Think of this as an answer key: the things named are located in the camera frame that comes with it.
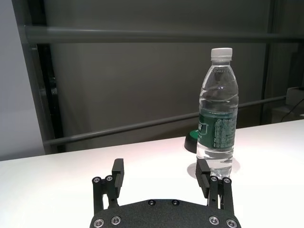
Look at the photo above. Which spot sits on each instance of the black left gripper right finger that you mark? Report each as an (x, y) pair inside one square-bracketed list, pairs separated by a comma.
[(203, 178)]

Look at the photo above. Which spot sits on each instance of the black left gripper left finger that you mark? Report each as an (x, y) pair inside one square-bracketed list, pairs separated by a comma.
[(117, 178)]

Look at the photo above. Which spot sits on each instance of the dark vertical frame post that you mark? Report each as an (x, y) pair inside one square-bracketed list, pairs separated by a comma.
[(272, 59), (40, 95)]

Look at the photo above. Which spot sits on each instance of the green and black push button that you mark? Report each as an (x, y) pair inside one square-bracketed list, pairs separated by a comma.
[(191, 142)]

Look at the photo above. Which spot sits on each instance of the grey background box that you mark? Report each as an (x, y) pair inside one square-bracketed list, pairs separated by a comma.
[(295, 95)]

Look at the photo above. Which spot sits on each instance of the grey horizontal metal rail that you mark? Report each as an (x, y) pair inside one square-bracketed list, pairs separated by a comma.
[(142, 35), (118, 128)]

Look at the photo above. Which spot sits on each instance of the clear plastic water bottle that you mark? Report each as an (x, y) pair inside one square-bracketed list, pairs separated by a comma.
[(217, 118)]

